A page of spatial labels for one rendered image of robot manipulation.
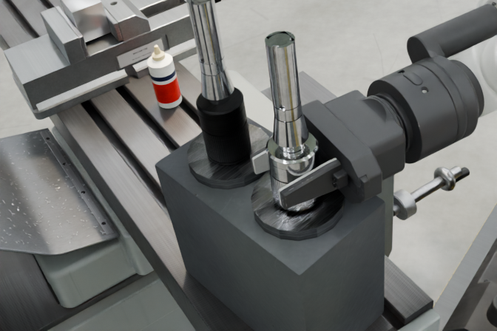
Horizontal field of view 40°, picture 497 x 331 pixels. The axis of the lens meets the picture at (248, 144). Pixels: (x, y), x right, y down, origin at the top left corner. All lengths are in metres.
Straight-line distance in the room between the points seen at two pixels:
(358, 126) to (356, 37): 2.22
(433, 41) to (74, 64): 0.65
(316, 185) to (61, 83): 0.65
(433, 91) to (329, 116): 0.10
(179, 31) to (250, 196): 0.58
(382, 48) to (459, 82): 2.12
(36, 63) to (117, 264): 0.36
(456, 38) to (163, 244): 0.45
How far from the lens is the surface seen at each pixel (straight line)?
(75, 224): 1.07
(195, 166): 0.71
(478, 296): 1.21
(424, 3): 3.06
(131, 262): 1.11
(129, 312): 1.19
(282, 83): 0.55
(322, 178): 0.61
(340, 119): 0.64
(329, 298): 0.68
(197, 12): 0.61
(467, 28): 0.72
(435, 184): 1.53
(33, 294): 1.19
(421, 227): 2.09
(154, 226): 0.94
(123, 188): 1.00
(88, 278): 1.11
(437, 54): 0.70
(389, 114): 0.64
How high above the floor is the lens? 1.58
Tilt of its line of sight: 42 degrees down
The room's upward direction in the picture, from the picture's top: 9 degrees counter-clockwise
